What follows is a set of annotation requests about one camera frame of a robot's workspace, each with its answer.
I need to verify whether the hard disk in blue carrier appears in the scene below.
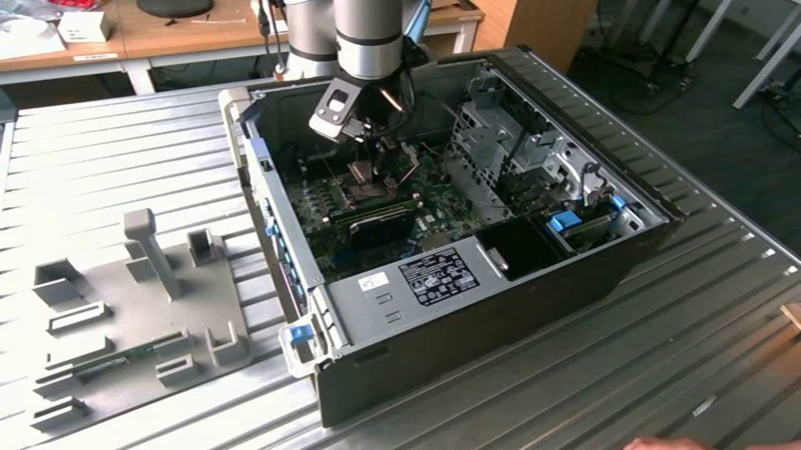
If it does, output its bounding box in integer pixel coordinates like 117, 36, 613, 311
542, 209, 621, 255

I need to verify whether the wooden cabinet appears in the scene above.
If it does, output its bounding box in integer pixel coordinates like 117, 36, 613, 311
474, 0, 595, 74

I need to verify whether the white cardboard box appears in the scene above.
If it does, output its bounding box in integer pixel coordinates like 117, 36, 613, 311
56, 11, 112, 44

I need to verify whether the white table leg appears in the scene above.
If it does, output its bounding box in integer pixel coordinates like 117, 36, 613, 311
685, 0, 731, 65
730, 27, 801, 110

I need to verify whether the black wheeled stand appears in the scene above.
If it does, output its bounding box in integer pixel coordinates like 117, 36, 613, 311
581, 0, 702, 95

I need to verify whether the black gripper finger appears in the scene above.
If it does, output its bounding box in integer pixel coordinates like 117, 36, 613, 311
372, 140, 398, 189

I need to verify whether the black round object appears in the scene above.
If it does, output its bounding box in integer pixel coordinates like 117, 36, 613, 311
135, 0, 215, 19

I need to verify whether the black PC case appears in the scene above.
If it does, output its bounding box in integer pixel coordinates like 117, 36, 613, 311
215, 44, 691, 428

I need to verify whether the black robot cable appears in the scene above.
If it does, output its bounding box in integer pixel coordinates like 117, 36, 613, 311
252, 0, 291, 81

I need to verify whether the black wire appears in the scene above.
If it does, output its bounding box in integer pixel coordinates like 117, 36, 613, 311
578, 161, 615, 208

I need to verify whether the silver perforated drive cage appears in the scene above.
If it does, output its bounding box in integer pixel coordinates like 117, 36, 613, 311
444, 100, 527, 221

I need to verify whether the black white rating label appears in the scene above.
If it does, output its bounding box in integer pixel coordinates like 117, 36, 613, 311
396, 246, 483, 308

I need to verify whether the green motherboard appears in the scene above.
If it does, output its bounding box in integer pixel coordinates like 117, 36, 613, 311
282, 140, 502, 282

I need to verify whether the silver CPU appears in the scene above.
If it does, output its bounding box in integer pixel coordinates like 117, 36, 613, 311
347, 159, 378, 184

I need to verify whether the grey power supply unit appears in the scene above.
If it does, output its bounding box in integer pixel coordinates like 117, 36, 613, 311
322, 235, 511, 351

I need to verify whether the wooden desk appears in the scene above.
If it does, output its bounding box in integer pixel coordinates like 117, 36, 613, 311
0, 0, 131, 88
115, 0, 487, 96

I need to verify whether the small white sticker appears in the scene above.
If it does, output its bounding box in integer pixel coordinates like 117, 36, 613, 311
356, 272, 391, 293

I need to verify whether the black graphics card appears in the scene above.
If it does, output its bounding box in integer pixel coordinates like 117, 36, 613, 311
342, 210, 419, 252

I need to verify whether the grey parts rack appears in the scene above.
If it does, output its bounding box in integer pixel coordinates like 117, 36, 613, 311
28, 207, 258, 435

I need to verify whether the CPU socket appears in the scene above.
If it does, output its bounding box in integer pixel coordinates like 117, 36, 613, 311
334, 175, 399, 212

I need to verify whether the pale blue teach pendant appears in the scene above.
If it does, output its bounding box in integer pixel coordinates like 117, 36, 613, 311
402, 0, 434, 38

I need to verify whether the green RAM stick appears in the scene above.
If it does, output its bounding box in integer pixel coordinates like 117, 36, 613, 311
72, 343, 159, 379

